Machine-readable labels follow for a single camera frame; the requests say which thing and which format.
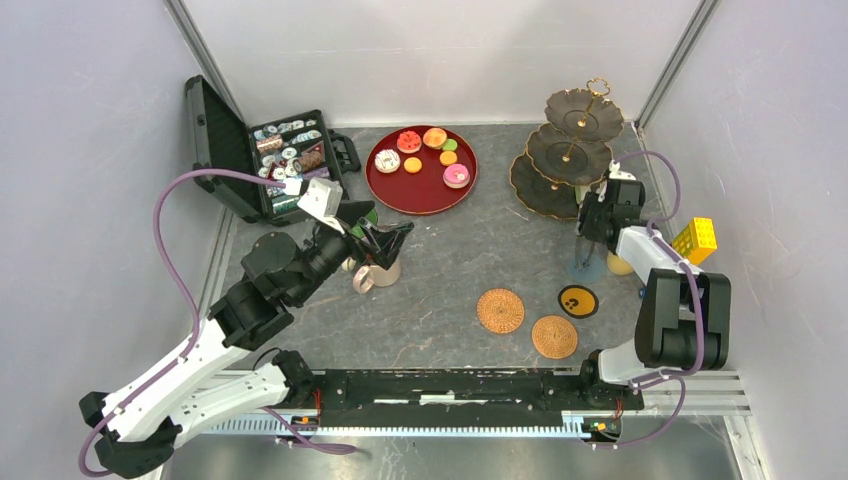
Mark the pink beige mug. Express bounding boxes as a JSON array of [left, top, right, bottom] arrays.
[[342, 257, 402, 294]]

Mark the orange fruit tart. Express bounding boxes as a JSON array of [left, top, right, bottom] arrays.
[[422, 127, 449, 150]]

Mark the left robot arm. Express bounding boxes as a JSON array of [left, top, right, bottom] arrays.
[[78, 217, 414, 479]]

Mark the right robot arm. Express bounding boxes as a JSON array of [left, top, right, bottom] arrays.
[[577, 179, 731, 408]]

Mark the green mug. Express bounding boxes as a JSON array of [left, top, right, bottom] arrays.
[[362, 209, 379, 225]]

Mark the blue round coaster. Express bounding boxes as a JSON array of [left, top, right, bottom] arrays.
[[566, 254, 608, 284]]

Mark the yellow cream mug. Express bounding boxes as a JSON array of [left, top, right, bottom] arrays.
[[606, 251, 634, 276]]

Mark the black yellow round coaster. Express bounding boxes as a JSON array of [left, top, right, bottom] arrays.
[[558, 285, 599, 319]]

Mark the three-tier gold dessert stand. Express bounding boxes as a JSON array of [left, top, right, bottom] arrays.
[[509, 77, 624, 221]]

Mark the white sprinkled donut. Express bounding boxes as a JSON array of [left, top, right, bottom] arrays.
[[374, 149, 402, 174]]

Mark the orange macaron centre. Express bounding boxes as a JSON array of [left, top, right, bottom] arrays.
[[403, 157, 422, 174]]

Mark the orange macaron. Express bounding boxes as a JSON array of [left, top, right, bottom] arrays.
[[439, 151, 458, 167], [403, 157, 422, 174]]

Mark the red round tray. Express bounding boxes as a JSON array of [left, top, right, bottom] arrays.
[[363, 125, 479, 215]]

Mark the woven coaster right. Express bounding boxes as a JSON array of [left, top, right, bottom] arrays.
[[531, 315, 579, 360]]

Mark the woven coaster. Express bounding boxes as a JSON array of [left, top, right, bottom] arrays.
[[476, 288, 525, 334], [531, 315, 579, 360]]

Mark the red yellow block toy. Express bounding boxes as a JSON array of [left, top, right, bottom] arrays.
[[634, 217, 718, 299]]

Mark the woven coaster left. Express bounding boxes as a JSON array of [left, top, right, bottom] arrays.
[[476, 288, 525, 334]]

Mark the orange macaron right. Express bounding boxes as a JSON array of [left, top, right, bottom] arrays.
[[439, 151, 458, 167]]

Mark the green macaron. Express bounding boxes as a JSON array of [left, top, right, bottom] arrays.
[[441, 138, 458, 152]]

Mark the black open case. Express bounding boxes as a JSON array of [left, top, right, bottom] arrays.
[[185, 75, 361, 227]]

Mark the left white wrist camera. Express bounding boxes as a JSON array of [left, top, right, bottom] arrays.
[[297, 178, 345, 234]]

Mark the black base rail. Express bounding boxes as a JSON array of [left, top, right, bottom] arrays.
[[274, 352, 645, 437]]

